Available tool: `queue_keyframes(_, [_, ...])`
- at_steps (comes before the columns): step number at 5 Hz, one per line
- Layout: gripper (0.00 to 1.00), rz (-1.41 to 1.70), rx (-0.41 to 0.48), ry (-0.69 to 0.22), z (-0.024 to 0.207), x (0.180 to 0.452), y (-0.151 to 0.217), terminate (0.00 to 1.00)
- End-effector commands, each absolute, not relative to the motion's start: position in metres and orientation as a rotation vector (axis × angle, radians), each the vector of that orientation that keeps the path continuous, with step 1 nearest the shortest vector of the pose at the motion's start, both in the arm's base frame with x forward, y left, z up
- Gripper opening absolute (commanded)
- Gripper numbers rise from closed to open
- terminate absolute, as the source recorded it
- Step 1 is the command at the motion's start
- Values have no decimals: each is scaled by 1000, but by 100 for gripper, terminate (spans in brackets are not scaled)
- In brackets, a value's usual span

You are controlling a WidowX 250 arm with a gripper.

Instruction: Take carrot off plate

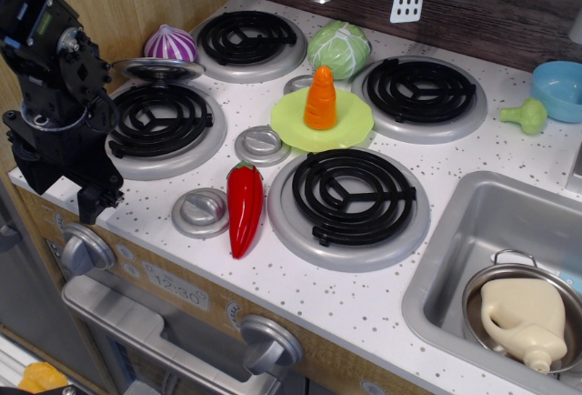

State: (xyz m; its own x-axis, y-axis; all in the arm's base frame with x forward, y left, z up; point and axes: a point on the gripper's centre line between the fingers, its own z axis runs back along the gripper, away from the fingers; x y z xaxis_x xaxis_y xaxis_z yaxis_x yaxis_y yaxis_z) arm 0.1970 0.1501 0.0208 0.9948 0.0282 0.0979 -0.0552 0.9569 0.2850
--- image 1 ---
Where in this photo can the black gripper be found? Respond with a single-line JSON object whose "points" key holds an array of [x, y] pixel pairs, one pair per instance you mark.
{"points": [[77, 153]]}

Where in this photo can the left oven dial knob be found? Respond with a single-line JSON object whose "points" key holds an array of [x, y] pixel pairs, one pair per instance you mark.
{"points": [[84, 250]]}

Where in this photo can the cream toy detergent bottle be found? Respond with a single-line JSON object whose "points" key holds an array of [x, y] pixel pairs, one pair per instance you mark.
{"points": [[527, 318]]}

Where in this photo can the light green plastic plate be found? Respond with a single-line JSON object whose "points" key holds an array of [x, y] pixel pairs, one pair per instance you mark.
{"points": [[354, 122]]}

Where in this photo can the green toy cabbage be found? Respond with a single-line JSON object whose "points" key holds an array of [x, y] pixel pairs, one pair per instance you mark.
{"points": [[342, 47]]}

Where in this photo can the silver stove knob front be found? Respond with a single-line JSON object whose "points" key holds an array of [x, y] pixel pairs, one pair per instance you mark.
{"points": [[201, 213]]}

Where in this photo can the silver oven door handle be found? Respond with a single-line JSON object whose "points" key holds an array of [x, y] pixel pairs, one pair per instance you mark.
{"points": [[137, 338]]}

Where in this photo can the front left stove burner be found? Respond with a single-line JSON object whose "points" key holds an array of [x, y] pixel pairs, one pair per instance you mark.
{"points": [[165, 131]]}

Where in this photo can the back left stove burner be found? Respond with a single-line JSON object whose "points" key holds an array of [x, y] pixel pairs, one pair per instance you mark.
{"points": [[248, 47]]}

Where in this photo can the green toy broccoli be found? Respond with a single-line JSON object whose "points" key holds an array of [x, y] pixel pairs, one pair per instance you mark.
{"points": [[531, 116]]}

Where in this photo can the small silver pot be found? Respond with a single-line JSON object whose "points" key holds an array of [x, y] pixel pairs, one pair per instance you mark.
{"points": [[516, 264]]}

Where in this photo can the yellow toy on floor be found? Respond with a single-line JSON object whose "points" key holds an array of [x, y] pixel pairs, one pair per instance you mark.
{"points": [[41, 376]]}

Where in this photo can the silver stove knob middle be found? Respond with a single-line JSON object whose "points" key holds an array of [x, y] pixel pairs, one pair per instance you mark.
{"points": [[261, 146]]}

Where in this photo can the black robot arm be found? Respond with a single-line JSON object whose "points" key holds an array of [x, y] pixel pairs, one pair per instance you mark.
{"points": [[65, 115]]}

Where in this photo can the silver stove knob back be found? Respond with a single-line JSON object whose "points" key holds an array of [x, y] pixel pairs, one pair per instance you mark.
{"points": [[297, 83]]}

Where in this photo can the silver pot lid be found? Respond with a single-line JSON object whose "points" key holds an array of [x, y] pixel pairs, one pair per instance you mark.
{"points": [[152, 69]]}

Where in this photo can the silver stove knob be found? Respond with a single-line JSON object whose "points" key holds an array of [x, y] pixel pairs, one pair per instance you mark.
{"points": [[261, 146], [201, 213], [297, 83]]}

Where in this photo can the purple toy onion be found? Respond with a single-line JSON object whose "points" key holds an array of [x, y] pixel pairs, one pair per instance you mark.
{"points": [[171, 43]]}

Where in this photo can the blue plastic bowl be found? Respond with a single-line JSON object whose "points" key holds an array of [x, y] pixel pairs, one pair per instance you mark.
{"points": [[557, 85]]}

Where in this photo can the stove burner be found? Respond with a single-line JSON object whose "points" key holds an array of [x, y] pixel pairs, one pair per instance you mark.
{"points": [[165, 131], [348, 210], [421, 100], [248, 47]]}

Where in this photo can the right oven dial knob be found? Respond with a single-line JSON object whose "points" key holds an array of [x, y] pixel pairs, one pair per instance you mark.
{"points": [[268, 345]]}

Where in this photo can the orange toy carrot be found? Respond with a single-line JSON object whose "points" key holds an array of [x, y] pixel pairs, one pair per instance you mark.
{"points": [[320, 111]]}

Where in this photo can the red toy chili pepper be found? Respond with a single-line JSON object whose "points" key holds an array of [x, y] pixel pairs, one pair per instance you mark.
{"points": [[245, 200]]}

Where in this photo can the back right stove burner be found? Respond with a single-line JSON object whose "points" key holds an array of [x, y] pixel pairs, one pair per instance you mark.
{"points": [[421, 100]]}

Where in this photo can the oven dial knob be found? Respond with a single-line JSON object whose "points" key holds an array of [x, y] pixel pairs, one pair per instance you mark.
{"points": [[268, 345], [84, 250]]}

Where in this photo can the front right stove burner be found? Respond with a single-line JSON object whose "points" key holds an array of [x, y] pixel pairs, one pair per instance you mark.
{"points": [[348, 210]]}

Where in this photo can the silver sink basin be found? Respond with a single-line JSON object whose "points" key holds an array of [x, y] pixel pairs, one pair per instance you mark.
{"points": [[491, 220]]}

